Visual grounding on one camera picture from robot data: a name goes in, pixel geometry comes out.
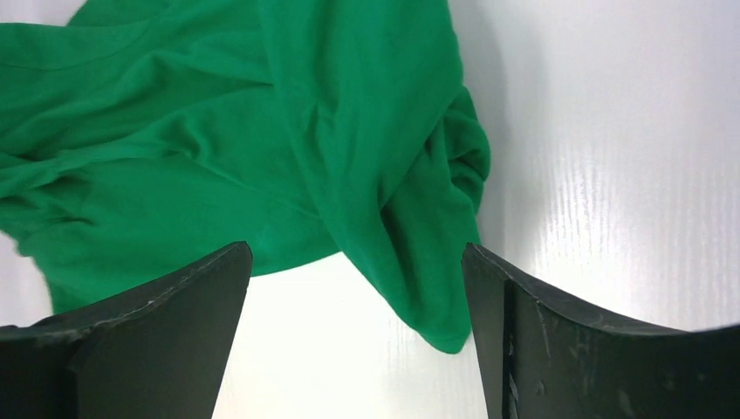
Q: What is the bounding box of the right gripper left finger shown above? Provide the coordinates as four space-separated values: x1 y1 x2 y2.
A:
1 242 252 419

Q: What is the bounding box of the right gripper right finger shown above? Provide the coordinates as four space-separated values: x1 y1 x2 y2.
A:
462 244 739 419

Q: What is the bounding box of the green t shirt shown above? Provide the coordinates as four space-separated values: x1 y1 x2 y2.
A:
1 1 490 354

